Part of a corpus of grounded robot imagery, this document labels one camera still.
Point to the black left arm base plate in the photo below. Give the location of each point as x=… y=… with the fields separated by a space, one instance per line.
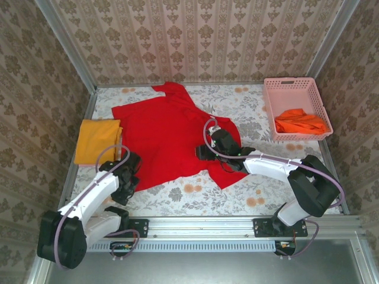
x=139 y=227

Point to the orange t-shirt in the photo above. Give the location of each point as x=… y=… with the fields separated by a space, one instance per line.
x=299 y=121

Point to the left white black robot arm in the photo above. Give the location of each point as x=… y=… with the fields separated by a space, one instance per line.
x=94 y=189

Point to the red t-shirt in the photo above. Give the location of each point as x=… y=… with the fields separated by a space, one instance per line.
x=165 y=133

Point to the aluminium table side rail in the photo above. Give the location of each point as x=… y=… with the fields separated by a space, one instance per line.
x=328 y=151
x=89 y=109

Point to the yellow folded t-shirt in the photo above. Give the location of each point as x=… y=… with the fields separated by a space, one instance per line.
x=89 y=139

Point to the aluminium mounting rail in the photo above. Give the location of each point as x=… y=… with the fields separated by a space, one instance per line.
x=201 y=225

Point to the aluminium frame post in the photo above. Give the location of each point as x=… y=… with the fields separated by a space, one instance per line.
x=70 y=50
x=331 y=38

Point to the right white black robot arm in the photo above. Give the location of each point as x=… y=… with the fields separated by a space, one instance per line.
x=266 y=167

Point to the floral tablecloth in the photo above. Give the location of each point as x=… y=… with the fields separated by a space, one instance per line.
x=192 y=198

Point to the grey metal panel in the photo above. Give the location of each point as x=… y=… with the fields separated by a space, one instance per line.
x=207 y=269

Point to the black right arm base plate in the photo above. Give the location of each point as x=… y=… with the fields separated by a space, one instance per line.
x=260 y=227

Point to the pink plastic basket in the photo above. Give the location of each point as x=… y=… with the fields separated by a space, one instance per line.
x=293 y=91

